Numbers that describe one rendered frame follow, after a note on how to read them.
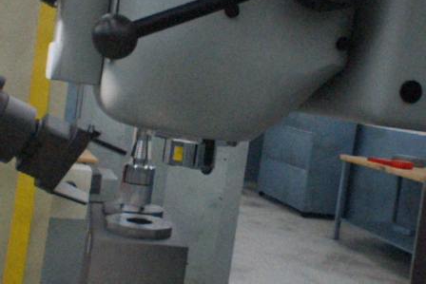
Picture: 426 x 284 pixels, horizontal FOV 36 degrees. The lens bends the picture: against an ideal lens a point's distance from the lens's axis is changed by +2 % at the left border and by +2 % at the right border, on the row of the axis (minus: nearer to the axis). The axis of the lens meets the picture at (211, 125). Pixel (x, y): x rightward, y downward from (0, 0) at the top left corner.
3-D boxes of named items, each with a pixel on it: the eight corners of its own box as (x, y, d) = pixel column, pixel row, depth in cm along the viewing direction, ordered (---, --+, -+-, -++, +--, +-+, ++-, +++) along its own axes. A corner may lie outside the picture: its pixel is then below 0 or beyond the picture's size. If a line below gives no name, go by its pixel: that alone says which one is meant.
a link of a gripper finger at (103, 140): (125, 159, 96) (87, 141, 93) (124, 147, 99) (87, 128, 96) (130, 151, 96) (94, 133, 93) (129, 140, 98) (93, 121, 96)
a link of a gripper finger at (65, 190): (88, 192, 102) (52, 176, 99) (88, 204, 99) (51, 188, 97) (83, 198, 103) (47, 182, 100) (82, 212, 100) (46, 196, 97)
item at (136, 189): (141, 202, 100) (145, 168, 99) (155, 209, 96) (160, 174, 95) (112, 201, 97) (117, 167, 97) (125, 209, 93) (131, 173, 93)
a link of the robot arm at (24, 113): (45, 208, 95) (-36, 174, 90) (48, 169, 103) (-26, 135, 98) (93, 145, 90) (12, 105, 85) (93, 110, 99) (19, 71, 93)
